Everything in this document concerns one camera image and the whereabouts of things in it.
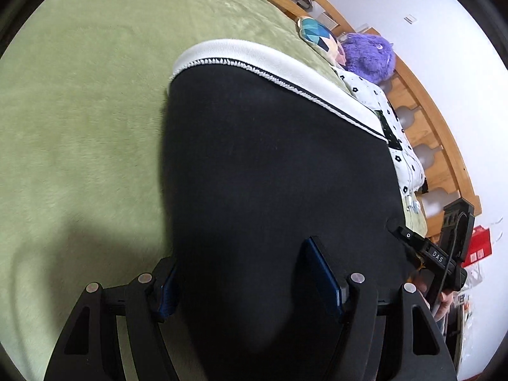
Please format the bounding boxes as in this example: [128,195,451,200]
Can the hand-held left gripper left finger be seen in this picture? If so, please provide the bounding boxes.
[43,257,179,381]

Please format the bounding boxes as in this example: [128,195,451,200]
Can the wooden bed frame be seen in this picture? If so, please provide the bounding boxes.
[232,0,482,244]

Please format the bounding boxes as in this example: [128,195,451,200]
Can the purple plush toy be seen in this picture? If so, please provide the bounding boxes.
[340,32,398,86]

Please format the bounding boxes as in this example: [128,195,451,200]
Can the red box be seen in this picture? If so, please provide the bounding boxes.
[462,225,493,265]

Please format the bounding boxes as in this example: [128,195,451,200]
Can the black pants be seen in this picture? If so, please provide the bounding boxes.
[161,39,428,381]

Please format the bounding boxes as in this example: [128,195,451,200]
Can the geometric patterned cushion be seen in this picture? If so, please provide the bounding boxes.
[297,16,347,66]

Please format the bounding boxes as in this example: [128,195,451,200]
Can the white flower print pillow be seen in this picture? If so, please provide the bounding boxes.
[332,65,428,196]

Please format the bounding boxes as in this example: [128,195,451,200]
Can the person's right hand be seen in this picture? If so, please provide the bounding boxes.
[415,281,455,323]

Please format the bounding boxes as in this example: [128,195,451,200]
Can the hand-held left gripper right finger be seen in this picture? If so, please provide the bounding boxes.
[304,236,459,381]

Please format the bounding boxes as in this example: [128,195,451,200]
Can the green fleece blanket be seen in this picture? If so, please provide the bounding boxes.
[0,0,430,381]

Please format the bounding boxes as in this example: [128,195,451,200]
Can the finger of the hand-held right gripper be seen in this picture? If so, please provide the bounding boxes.
[387,224,431,264]

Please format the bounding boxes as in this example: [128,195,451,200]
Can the black object on pillow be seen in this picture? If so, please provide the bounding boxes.
[374,109,404,151]

